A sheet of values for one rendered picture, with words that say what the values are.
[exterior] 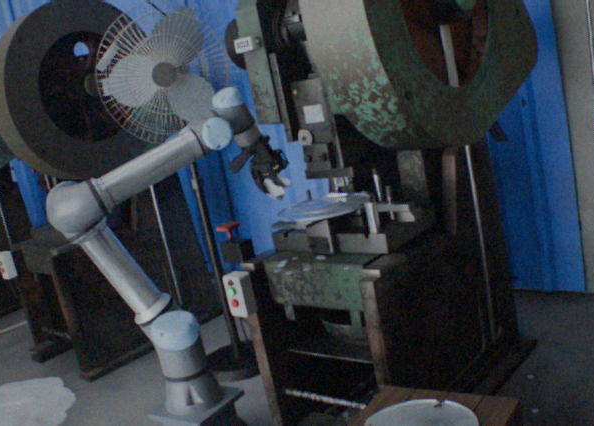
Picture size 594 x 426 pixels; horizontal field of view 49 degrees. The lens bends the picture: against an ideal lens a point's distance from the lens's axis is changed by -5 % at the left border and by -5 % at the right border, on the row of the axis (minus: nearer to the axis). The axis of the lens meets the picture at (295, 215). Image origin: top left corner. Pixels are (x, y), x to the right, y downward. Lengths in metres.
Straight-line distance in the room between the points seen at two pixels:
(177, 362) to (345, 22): 0.90
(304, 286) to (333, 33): 0.84
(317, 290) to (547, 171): 1.38
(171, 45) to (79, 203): 1.26
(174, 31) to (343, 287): 1.26
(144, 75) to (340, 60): 1.23
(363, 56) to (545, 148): 1.61
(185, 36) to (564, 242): 1.84
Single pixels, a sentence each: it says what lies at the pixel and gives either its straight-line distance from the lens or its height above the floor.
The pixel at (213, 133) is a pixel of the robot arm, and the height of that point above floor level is 1.10.
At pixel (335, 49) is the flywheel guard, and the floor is 1.24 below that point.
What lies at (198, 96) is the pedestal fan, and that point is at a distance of 2.70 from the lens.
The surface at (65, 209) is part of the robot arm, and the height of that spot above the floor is 1.02.
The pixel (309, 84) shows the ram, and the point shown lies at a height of 1.16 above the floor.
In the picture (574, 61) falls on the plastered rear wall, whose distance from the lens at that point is 3.00.
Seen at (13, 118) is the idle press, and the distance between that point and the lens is 2.96.
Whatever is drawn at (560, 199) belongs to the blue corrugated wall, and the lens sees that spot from 3.10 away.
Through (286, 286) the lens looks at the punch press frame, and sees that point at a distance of 2.16.
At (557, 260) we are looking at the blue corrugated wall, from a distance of 3.20.
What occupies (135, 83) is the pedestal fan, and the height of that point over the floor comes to 1.29.
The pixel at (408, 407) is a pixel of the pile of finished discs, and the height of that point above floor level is 0.35.
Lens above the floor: 1.22
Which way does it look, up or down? 12 degrees down
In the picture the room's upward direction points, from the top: 12 degrees counter-clockwise
